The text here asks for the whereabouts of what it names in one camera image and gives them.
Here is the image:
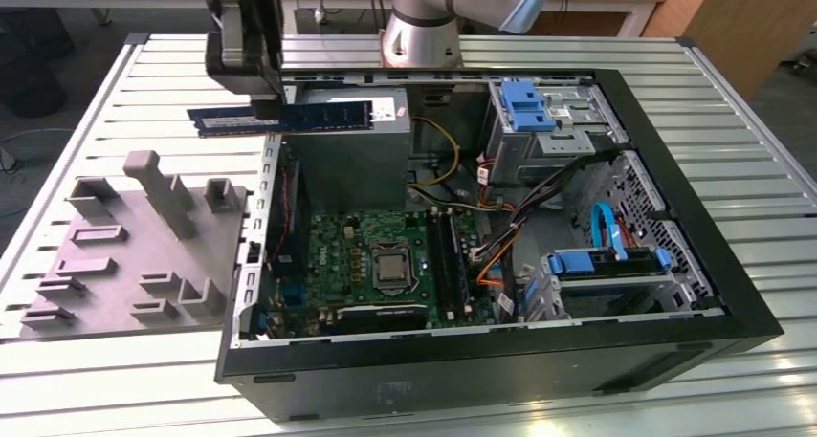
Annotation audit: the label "blue flat data cable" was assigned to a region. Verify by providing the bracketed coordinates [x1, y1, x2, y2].
[590, 201, 630, 261]

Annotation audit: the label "silver CPU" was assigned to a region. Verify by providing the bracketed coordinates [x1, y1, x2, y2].
[374, 255, 410, 285]

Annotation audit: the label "installed RAM stick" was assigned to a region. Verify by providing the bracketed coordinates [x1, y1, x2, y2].
[446, 210, 478, 315]

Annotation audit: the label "grey power supply unit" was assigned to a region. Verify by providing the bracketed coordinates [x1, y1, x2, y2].
[283, 86, 414, 213]

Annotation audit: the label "black RAM slot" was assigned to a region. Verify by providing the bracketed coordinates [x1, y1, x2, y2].
[422, 208, 453, 317]

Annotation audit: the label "wooden cabinet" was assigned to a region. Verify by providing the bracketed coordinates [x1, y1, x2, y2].
[660, 0, 817, 101]

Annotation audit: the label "blue plastic drive latch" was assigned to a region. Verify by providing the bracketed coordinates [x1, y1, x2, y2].
[501, 80, 550, 133]

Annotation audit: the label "hard disk in blue carrier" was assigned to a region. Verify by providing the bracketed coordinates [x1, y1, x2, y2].
[548, 248, 672, 278]

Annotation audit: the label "yellow wire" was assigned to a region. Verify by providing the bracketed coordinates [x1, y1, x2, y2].
[411, 116, 461, 187]

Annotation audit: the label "metal disk bay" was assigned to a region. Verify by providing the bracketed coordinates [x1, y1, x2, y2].
[522, 264, 723, 321]

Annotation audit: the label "metal socket cover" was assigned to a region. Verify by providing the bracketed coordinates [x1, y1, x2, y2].
[369, 243, 415, 297]

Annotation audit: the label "orange red power wires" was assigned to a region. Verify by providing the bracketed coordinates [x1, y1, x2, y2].
[472, 154, 518, 293]

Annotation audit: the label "thick black cable bundle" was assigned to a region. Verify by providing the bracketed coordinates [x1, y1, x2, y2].
[469, 149, 625, 266]

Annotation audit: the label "metal drive cage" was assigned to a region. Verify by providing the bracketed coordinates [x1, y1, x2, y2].
[488, 80, 630, 183]

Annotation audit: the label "black white wire bundle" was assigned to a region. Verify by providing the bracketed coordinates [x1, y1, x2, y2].
[407, 183, 516, 214]

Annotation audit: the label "blue RAM stick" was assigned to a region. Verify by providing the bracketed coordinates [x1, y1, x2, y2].
[187, 99, 375, 140]

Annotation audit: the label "green motherboard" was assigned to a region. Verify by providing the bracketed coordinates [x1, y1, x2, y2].
[258, 207, 506, 338]

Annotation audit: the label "black graphics card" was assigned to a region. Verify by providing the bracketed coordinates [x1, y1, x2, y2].
[322, 302, 430, 336]

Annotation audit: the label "black PC case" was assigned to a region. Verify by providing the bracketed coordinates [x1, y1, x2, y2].
[214, 66, 787, 424]

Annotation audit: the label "grey parts rack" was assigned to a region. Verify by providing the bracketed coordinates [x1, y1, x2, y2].
[16, 149, 257, 338]

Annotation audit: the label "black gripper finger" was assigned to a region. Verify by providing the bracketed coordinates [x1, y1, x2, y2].
[203, 30, 286, 120]

